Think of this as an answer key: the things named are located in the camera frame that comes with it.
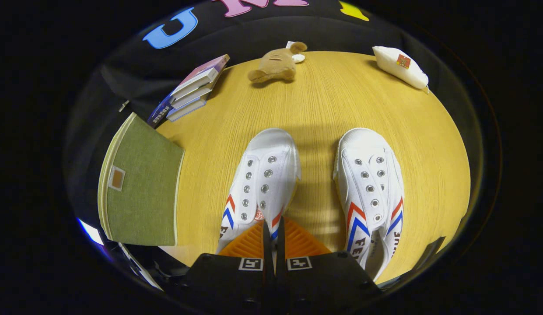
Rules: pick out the grey cover book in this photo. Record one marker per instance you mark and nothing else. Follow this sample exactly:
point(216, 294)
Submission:
point(190, 97)

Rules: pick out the dark blue book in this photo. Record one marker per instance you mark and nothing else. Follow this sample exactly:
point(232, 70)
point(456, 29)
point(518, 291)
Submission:
point(161, 114)

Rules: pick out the green fabric storage box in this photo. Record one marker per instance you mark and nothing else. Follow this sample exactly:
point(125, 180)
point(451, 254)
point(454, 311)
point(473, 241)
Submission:
point(144, 188)

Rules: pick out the pink cover book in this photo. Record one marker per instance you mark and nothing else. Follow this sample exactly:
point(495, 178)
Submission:
point(201, 69)

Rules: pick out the white canvas shoe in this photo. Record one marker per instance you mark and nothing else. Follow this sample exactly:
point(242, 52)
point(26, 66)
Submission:
point(264, 166)
point(369, 175)

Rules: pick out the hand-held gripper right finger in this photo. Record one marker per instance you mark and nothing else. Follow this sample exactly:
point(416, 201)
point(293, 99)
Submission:
point(280, 245)

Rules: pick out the brown plush toy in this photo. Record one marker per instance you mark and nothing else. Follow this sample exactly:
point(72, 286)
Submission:
point(275, 65)

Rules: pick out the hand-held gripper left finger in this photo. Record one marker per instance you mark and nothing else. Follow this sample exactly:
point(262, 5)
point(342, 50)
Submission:
point(267, 245)

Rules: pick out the silver clip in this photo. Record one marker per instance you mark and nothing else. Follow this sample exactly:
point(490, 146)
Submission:
point(124, 105)

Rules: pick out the laptop with lit screen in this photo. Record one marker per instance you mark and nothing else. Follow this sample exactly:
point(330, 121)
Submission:
point(91, 232)

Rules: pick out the black backdrop cloth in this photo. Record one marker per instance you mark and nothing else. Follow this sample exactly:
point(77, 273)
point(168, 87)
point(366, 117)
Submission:
point(236, 33)

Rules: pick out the white pouch with red label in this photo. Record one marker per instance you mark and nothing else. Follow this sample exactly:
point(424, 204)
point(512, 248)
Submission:
point(411, 76)

